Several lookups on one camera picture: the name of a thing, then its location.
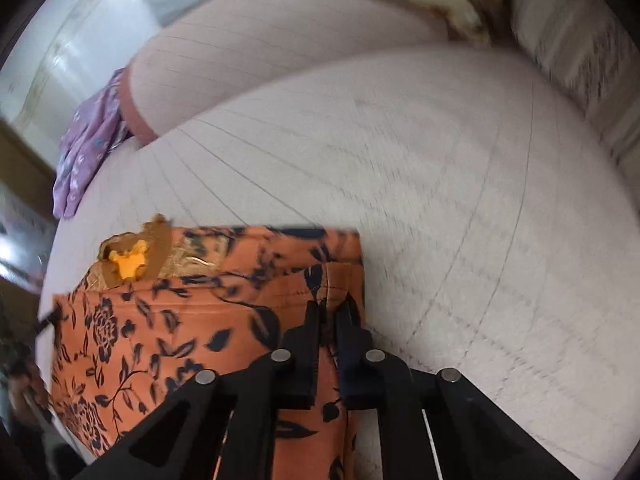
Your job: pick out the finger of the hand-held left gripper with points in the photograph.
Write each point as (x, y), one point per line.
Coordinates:
(52, 320)

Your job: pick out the purple floral cloth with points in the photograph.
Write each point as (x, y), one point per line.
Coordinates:
(87, 145)

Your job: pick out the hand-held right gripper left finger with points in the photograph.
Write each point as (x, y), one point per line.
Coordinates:
(300, 360)

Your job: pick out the striped floral cushion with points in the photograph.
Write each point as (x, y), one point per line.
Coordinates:
(575, 45)

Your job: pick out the wooden stained glass door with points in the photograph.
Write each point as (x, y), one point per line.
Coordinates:
(25, 160)

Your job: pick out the orange floral shirt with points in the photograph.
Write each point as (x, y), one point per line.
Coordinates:
(200, 310)

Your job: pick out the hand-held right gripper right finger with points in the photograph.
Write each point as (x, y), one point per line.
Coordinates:
(350, 360)

